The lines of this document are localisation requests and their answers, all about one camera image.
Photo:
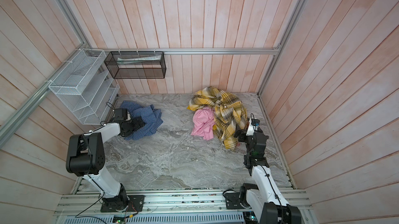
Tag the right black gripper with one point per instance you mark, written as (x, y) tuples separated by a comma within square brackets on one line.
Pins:
[(243, 134)]

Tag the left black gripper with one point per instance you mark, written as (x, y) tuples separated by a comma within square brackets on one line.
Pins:
[(137, 125)]

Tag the yellow plaid cloth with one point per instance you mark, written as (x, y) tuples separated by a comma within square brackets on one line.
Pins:
[(230, 114)]

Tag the blue checked cloth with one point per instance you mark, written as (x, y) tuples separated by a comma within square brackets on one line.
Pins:
[(149, 115)]

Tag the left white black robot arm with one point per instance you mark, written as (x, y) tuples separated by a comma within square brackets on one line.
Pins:
[(86, 158)]

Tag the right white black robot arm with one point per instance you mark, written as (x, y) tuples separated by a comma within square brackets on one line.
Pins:
[(263, 196)]

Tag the pink cloth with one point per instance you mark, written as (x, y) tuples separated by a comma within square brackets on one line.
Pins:
[(203, 120)]

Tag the paper in black basket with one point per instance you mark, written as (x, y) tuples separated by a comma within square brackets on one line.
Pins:
[(146, 60)]

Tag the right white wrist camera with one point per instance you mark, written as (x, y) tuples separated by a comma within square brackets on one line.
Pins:
[(253, 127)]

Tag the white wire mesh rack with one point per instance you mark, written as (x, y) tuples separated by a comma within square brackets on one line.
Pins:
[(85, 89)]

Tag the black wire mesh basket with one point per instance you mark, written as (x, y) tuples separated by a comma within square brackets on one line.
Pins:
[(154, 71)]

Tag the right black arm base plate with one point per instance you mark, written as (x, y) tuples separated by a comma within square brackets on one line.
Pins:
[(235, 200)]

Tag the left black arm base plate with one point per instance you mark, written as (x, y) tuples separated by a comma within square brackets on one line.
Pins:
[(133, 203)]

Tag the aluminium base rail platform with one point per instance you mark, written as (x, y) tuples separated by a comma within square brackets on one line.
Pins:
[(203, 206)]

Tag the aluminium frame rail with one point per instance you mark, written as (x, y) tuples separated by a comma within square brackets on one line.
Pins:
[(18, 118)]

